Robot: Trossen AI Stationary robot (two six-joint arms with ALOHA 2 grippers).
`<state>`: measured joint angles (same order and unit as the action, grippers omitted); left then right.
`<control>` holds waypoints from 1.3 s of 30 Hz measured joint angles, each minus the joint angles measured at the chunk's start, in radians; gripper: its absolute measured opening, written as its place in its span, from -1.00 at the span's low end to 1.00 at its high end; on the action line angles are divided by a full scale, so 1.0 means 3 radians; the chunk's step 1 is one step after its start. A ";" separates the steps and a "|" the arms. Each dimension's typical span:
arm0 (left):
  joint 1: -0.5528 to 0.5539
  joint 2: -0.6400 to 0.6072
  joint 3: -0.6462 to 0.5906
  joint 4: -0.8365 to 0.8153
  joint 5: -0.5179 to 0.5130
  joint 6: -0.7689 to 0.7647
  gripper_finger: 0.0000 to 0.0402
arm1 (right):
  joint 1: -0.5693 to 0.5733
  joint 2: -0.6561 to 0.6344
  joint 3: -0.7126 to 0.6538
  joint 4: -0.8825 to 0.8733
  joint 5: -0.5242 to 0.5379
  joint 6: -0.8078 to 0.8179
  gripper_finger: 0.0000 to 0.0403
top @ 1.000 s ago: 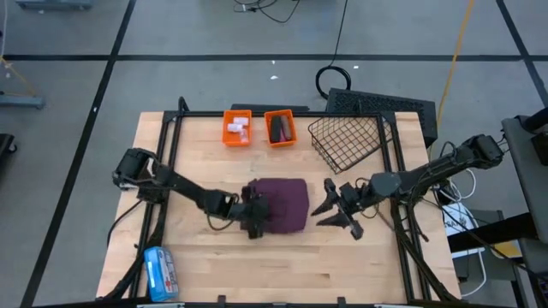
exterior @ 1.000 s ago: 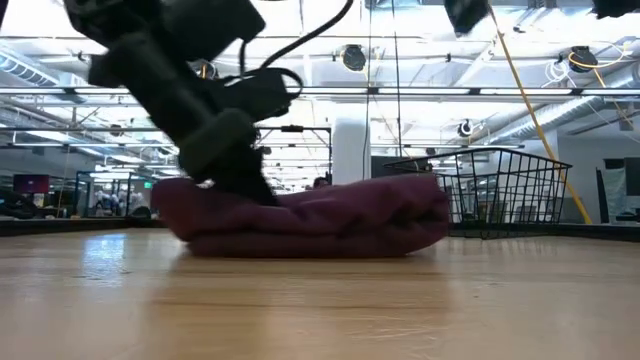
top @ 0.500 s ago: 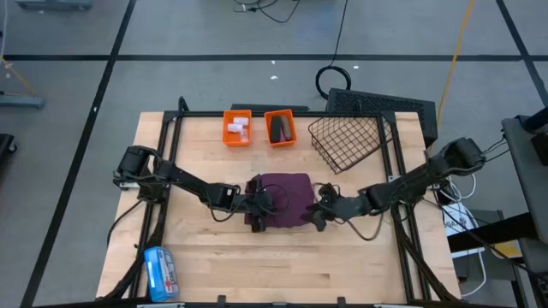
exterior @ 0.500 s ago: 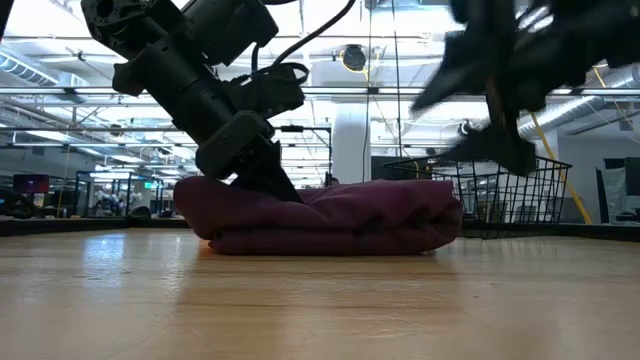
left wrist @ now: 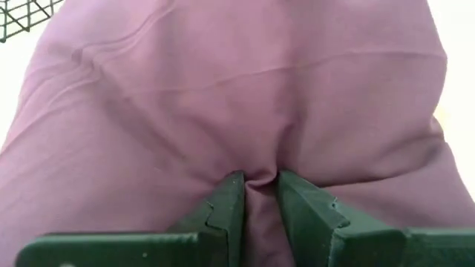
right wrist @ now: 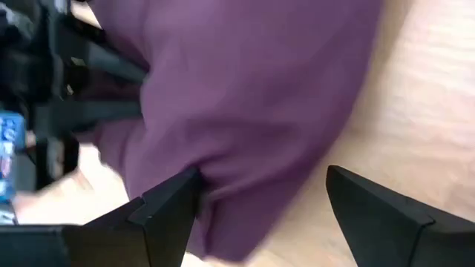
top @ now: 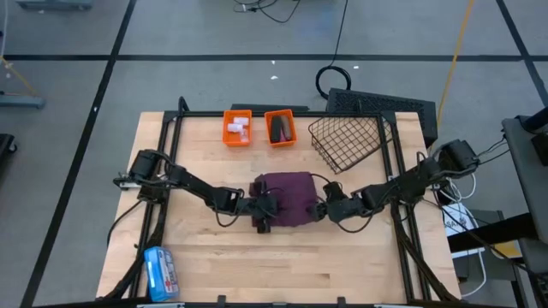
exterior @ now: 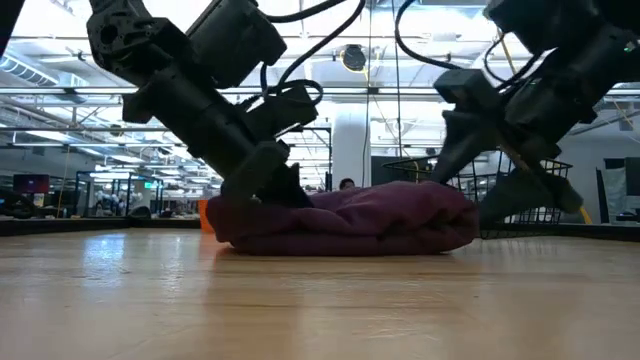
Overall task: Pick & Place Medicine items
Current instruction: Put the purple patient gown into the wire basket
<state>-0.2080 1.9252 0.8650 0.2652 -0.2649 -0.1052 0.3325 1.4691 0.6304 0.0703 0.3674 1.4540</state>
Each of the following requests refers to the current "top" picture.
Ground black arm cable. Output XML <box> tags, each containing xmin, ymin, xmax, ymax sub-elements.
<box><xmin>310</xmin><ymin>172</ymin><xmax>389</xmax><ymax>234</ymax></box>
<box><xmin>212</xmin><ymin>190</ymin><xmax>246</xmax><ymax>228</ymax></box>

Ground black perforated computer case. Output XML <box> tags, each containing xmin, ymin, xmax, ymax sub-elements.
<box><xmin>325</xmin><ymin>87</ymin><xmax>439</xmax><ymax>149</ymax></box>

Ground coiled black floor cable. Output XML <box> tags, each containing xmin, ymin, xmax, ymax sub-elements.
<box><xmin>314</xmin><ymin>0</ymin><xmax>353</xmax><ymax>100</ymax></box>

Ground white power strip cables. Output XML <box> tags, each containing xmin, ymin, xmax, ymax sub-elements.
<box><xmin>439</xmin><ymin>173</ymin><xmax>489</xmax><ymax>298</ymax></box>

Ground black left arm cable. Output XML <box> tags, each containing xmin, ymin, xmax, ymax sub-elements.
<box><xmin>212</xmin><ymin>190</ymin><xmax>246</xmax><ymax>228</ymax></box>

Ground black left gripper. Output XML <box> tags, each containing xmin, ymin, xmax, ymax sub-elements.
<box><xmin>250</xmin><ymin>180</ymin><xmax>279</xmax><ymax>234</ymax></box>

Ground grey floor stand base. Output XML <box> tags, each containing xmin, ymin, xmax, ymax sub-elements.
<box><xmin>0</xmin><ymin>92</ymin><xmax>46</xmax><ymax>110</ymax></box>

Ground black flat bar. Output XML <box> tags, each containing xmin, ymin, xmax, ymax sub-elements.
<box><xmin>229</xmin><ymin>103</ymin><xmax>311</xmax><ymax>114</ymax></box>

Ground blue wipes packet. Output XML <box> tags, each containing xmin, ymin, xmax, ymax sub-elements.
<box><xmin>143</xmin><ymin>246</ymin><xmax>180</xmax><ymax>303</ymax></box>

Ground black cable bundle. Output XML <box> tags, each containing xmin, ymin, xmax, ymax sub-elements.
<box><xmin>232</xmin><ymin>0</ymin><xmax>301</xmax><ymax>25</ymax></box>

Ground orange plastic basket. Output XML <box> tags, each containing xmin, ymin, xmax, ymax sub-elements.
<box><xmin>264</xmin><ymin>109</ymin><xmax>298</xmax><ymax>149</ymax></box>
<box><xmin>222</xmin><ymin>109</ymin><xmax>253</xmax><ymax>148</ymax></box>

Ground purple cloth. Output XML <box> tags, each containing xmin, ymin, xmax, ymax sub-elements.
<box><xmin>254</xmin><ymin>171</ymin><xmax>319</xmax><ymax>228</ymax></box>

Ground yellow cable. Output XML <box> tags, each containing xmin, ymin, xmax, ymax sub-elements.
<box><xmin>427</xmin><ymin>0</ymin><xmax>476</xmax><ymax>153</ymax></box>

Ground grey cart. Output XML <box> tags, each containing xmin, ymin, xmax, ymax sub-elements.
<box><xmin>500</xmin><ymin>105</ymin><xmax>548</xmax><ymax>246</ymax></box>

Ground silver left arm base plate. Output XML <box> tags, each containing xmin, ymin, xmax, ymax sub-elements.
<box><xmin>112</xmin><ymin>172</ymin><xmax>142</xmax><ymax>192</ymax></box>

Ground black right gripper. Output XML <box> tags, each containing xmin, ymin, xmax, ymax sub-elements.
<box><xmin>309</xmin><ymin>181</ymin><xmax>344</xmax><ymax>223</ymax></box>

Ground black wire basket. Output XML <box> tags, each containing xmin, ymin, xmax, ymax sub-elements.
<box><xmin>307</xmin><ymin>114</ymin><xmax>394</xmax><ymax>175</ymax></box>

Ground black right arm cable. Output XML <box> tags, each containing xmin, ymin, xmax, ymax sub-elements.
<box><xmin>310</xmin><ymin>172</ymin><xmax>389</xmax><ymax>234</ymax></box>

